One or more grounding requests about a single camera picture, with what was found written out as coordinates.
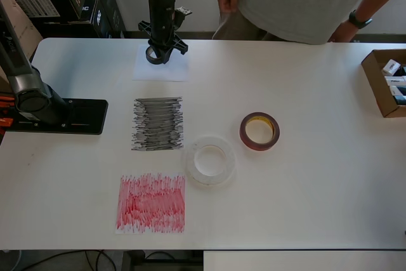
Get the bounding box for person's left hand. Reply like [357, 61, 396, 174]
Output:
[331, 22, 361, 44]

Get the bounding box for black floor cable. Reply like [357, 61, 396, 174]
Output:
[84, 249, 121, 271]
[18, 249, 93, 271]

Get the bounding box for black box white letters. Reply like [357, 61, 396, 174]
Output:
[68, 0, 110, 39]

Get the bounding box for red scribbled paper sheet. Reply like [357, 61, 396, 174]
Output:
[114, 172, 187, 235]

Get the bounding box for black scribbled paper sheet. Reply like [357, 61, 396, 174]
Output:
[131, 95, 185, 152]

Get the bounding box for keyboard picture box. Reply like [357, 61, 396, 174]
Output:
[14, 0, 62, 20]

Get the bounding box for small white box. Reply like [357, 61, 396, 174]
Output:
[381, 58, 401, 76]

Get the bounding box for black tape roll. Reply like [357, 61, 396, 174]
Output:
[145, 45, 169, 67]

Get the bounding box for large GX760A cardboard box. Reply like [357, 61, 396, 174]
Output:
[0, 0, 43, 62]

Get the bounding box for red tape roll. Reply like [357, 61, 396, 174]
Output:
[239, 112, 280, 151]

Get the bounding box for white labelled box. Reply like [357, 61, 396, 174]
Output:
[384, 76, 406, 87]

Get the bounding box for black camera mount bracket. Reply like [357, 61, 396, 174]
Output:
[173, 6, 193, 30]

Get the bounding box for blank white paper sheet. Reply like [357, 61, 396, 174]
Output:
[131, 44, 190, 83]

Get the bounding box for black wrist watch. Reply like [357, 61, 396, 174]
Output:
[348, 9, 374, 29]

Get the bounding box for open brown cardboard box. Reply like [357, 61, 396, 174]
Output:
[361, 49, 406, 119]

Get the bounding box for white and teal box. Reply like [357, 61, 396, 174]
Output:
[389, 86, 406, 106]

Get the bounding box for black box white print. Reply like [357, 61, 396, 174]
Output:
[101, 0, 128, 39]

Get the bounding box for white floor cable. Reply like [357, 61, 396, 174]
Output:
[11, 249, 23, 271]

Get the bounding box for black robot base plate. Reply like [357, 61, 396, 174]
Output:
[9, 98, 108, 136]

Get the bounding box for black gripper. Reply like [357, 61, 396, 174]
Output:
[138, 20, 189, 63]

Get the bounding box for white tape roll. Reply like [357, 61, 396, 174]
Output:
[183, 136, 237, 187]

